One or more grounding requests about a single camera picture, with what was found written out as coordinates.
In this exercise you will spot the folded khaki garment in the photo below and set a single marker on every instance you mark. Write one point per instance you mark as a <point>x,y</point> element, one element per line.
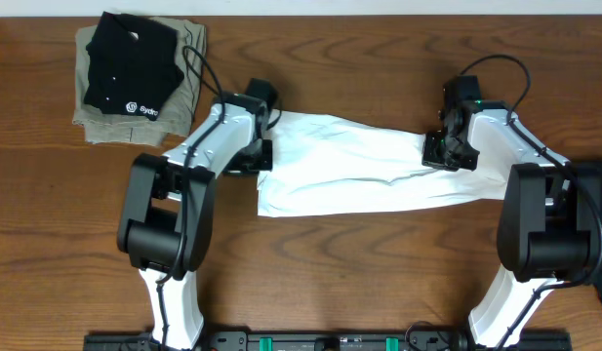
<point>177,113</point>

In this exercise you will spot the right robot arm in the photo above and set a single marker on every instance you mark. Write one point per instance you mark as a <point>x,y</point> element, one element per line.
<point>550,232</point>

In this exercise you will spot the folded black polo shirt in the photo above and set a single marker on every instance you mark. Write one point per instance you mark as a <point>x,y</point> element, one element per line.
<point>132,67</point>

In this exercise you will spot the white t-shirt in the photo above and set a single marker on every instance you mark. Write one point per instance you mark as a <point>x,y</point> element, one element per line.
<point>326,165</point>

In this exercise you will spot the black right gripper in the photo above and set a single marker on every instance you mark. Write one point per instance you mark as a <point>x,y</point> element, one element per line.
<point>431,157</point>

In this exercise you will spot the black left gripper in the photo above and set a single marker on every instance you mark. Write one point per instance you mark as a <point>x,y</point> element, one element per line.
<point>254,159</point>

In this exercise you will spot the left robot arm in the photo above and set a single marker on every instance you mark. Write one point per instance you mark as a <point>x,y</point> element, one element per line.
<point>166,223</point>

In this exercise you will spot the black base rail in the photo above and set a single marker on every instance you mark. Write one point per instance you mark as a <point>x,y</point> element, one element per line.
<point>330,342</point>

